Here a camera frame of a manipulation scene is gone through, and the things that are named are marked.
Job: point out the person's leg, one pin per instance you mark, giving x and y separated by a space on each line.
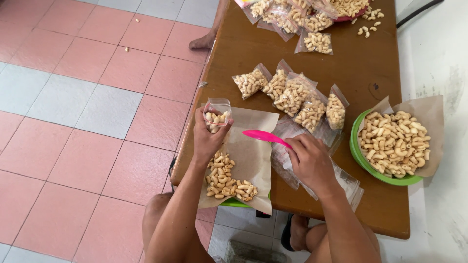
314 237
153 226

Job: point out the person's left hand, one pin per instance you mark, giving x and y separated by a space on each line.
205 144

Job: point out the green plastic bowl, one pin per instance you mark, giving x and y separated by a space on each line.
356 155

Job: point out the person's right hand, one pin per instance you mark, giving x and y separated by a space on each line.
314 164

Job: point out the loose macaroni snacks on table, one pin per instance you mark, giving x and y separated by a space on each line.
367 22

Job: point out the macaroni snacks inside held bag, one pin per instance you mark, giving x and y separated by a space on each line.
215 119

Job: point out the brown paper sheet with few snacks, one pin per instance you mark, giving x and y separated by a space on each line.
252 157

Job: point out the person's right leg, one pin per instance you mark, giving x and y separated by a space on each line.
314 237

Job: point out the filled clear snack bag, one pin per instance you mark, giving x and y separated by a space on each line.
277 84
335 109
310 113
250 82
292 96

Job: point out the small half-filled clear plastic bag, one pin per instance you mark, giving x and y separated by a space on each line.
218 106

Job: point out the black bar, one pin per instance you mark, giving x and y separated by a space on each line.
416 12

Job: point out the pink plastic spoon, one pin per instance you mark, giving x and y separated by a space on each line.
261 136

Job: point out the brown wooden table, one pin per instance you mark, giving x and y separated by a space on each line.
351 69

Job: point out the heap of filled snack packets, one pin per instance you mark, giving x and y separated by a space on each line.
289 18

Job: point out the large heap of macaroni snacks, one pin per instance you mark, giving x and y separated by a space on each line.
393 144

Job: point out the small heap of macaroni snacks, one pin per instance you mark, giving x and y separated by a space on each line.
226 182

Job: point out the red plastic bowl with snacks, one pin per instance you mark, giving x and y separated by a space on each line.
347 9

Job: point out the black sandal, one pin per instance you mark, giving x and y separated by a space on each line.
286 237

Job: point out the brown paper bowl liner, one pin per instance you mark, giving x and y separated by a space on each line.
431 120

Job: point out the grey concrete block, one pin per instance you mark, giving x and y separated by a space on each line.
252 252

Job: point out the person's left leg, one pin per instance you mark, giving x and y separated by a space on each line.
153 226

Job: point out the pile of empty plastic bags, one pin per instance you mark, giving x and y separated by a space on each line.
285 164

